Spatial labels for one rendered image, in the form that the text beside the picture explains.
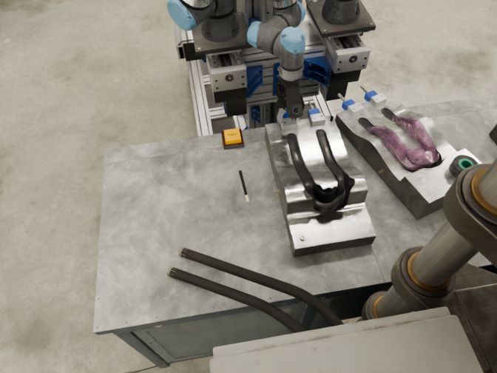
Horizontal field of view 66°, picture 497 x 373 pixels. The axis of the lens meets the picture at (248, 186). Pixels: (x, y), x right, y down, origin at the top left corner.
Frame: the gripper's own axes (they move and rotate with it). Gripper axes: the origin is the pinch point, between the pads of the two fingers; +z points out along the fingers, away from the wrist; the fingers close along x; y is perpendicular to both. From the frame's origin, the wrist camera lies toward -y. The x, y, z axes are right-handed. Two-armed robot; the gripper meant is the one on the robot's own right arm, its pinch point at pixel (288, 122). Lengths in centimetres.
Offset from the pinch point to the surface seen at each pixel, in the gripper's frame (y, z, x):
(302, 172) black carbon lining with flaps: -21.9, 1.5, 0.0
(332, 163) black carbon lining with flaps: -19.8, 2.4, -11.3
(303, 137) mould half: -6.6, 1.9, -4.3
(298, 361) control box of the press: -88, -56, 22
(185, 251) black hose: -42, 8, 42
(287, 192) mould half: -31.9, -2.6, 7.6
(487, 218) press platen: -78, -63, -3
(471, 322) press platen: -84, -38, -10
